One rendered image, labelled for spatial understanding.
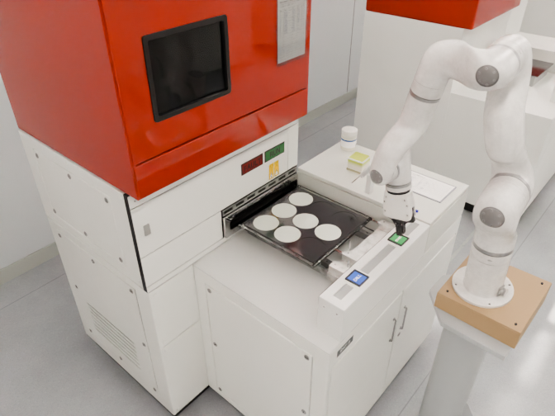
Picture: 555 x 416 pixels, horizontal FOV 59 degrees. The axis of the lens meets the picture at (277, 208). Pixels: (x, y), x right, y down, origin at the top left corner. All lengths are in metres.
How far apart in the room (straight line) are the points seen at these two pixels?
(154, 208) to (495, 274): 1.08
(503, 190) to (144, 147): 0.99
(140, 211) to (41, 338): 1.48
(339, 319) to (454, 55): 0.80
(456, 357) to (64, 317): 2.04
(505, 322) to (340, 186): 0.80
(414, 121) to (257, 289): 0.77
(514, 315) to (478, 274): 0.17
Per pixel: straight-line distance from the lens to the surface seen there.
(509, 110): 1.40
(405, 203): 1.64
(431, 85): 1.43
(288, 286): 1.75
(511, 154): 1.44
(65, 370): 2.74
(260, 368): 1.92
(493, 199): 1.44
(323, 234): 1.85
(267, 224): 1.89
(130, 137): 1.40
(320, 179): 2.07
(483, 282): 1.68
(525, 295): 1.79
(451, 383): 2.02
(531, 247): 3.59
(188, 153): 1.55
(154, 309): 1.85
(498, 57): 1.29
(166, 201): 1.63
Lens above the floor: 2.04
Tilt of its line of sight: 35 degrees down
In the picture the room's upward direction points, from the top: straight up
